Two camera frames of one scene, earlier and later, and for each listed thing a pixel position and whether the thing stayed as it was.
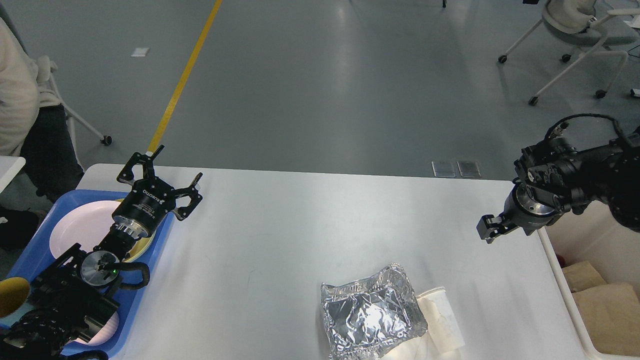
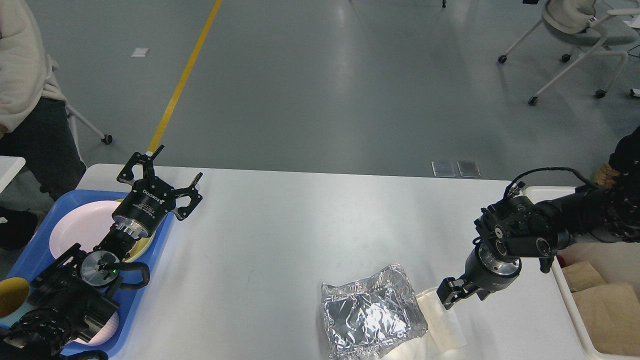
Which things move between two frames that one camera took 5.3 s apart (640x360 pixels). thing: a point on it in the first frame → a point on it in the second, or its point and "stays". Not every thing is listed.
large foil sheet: (365, 319) stays
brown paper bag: (611, 314) stays
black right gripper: (528, 207) → (486, 272)
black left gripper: (140, 212) stays
